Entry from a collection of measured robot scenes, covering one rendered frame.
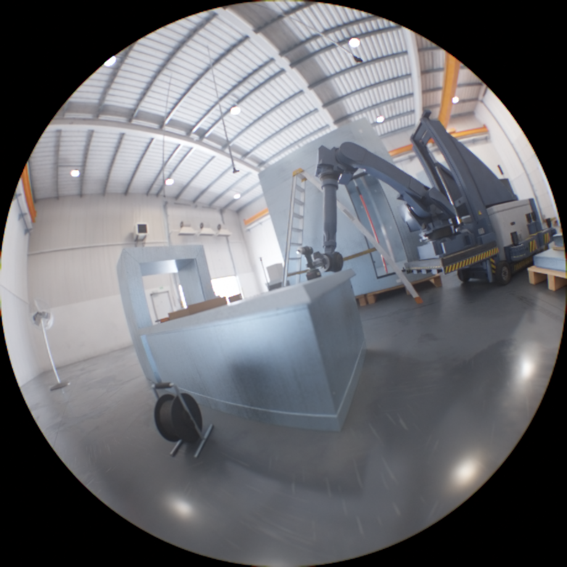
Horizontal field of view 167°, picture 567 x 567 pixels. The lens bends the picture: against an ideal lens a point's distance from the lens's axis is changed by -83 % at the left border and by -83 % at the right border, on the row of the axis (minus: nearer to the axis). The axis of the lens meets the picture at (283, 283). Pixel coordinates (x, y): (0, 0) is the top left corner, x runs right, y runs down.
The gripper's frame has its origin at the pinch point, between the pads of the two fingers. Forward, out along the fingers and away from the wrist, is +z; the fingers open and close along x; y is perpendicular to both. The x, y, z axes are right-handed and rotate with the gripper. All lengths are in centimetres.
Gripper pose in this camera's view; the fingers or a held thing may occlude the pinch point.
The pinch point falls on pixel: (310, 264)
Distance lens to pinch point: 133.8
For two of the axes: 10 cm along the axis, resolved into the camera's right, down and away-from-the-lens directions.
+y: 2.8, 9.6, -0.2
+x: -7.9, 2.4, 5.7
